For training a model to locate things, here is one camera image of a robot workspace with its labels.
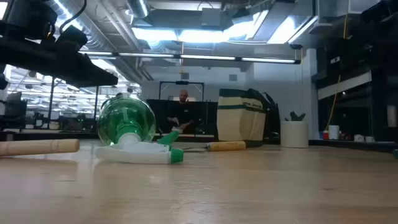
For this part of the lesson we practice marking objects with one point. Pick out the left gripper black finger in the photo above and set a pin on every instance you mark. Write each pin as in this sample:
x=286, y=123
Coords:
x=96, y=77

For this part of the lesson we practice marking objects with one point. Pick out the green spray bottle white trigger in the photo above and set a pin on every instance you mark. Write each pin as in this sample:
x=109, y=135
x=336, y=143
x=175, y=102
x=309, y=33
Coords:
x=124, y=121

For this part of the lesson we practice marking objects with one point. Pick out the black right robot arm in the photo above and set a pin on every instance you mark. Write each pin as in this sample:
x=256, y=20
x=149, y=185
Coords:
x=382, y=9

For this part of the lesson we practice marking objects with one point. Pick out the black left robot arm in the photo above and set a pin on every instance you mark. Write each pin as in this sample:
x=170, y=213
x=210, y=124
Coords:
x=28, y=15

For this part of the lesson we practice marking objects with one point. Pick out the beige green gardening bag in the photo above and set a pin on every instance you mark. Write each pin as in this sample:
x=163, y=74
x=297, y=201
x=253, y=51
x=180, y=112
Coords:
x=239, y=124

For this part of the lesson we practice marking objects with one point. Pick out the dark monitor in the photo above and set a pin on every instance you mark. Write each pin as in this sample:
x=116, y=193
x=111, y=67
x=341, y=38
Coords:
x=15, y=105

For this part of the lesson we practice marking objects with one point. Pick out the person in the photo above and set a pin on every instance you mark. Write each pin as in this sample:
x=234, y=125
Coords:
x=183, y=115

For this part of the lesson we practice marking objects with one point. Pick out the long ceiling light fixture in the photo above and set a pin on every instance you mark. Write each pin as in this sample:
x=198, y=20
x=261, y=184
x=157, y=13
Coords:
x=205, y=57

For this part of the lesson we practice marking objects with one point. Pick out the green succulent plant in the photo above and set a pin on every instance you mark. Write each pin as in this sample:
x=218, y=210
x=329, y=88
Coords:
x=295, y=116

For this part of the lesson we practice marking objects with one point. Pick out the white plant pot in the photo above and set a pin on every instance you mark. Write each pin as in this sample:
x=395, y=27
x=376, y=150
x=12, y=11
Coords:
x=294, y=133

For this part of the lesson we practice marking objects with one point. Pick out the small red container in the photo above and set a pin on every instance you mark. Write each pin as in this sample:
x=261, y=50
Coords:
x=325, y=135

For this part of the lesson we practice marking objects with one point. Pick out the white roll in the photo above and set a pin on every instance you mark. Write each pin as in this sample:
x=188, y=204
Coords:
x=334, y=132

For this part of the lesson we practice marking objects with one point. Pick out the white mug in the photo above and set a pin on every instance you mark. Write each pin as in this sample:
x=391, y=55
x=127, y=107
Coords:
x=370, y=139
x=359, y=138

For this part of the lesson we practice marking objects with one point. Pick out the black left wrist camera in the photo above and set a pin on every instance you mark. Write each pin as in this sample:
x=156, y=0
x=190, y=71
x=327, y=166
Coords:
x=71, y=37

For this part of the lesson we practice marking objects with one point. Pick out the tall black metal frame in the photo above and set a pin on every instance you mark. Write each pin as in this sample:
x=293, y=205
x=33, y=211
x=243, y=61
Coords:
x=51, y=102

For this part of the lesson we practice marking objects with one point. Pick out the silver ventilation duct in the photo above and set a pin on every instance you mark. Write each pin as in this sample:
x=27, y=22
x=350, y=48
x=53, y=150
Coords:
x=136, y=7

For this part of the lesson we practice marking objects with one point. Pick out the black metal frame with camera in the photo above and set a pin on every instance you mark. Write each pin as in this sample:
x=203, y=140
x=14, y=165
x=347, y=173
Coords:
x=182, y=82

